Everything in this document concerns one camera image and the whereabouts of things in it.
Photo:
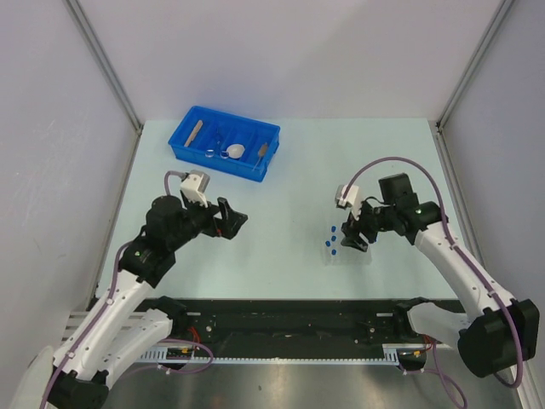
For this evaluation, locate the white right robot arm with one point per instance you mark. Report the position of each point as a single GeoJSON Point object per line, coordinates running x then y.
{"type": "Point", "coordinates": [494, 330]}

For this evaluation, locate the clear plastic test tube rack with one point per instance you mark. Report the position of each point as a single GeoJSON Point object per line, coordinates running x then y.
{"type": "Point", "coordinates": [345, 257]}

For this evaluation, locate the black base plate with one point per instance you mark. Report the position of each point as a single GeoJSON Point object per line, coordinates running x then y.
{"type": "Point", "coordinates": [300, 329]}

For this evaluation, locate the aluminium frame rail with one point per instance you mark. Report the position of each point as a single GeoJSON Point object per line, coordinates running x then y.
{"type": "Point", "coordinates": [491, 141]}
{"type": "Point", "coordinates": [89, 35]}

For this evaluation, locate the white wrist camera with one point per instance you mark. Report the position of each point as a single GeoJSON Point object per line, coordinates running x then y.
{"type": "Point", "coordinates": [192, 188]}
{"type": "Point", "coordinates": [349, 198]}

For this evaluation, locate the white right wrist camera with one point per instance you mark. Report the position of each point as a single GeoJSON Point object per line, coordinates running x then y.
{"type": "Point", "coordinates": [349, 198]}

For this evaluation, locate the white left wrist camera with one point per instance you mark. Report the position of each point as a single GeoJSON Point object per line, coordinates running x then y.
{"type": "Point", "coordinates": [192, 188]}

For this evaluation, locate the white porcelain evaporating dish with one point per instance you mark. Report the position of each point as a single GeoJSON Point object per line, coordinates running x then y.
{"type": "Point", "coordinates": [235, 151]}

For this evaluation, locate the blue plastic bin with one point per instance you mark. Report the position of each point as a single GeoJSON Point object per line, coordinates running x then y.
{"type": "Point", "coordinates": [246, 131]}

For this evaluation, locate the metal crucible tongs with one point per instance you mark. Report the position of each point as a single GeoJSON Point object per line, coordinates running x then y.
{"type": "Point", "coordinates": [216, 149]}

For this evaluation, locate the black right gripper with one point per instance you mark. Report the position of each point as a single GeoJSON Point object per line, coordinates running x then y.
{"type": "Point", "coordinates": [353, 227]}

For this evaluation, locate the wooden test tube clamp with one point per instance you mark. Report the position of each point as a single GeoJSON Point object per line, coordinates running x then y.
{"type": "Point", "coordinates": [194, 133]}

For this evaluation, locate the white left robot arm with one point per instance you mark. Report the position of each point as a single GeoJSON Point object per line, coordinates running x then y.
{"type": "Point", "coordinates": [88, 364]}

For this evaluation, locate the aluminium frame rail left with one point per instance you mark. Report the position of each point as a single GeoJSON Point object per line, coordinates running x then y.
{"type": "Point", "coordinates": [89, 35]}

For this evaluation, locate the bristle test tube brush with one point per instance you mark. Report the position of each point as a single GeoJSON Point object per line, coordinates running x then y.
{"type": "Point", "coordinates": [260, 155]}

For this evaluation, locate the aluminium frame rail right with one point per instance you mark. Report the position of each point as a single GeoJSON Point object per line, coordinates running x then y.
{"type": "Point", "coordinates": [491, 141]}

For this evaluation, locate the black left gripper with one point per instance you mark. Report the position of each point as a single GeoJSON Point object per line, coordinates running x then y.
{"type": "Point", "coordinates": [226, 227]}

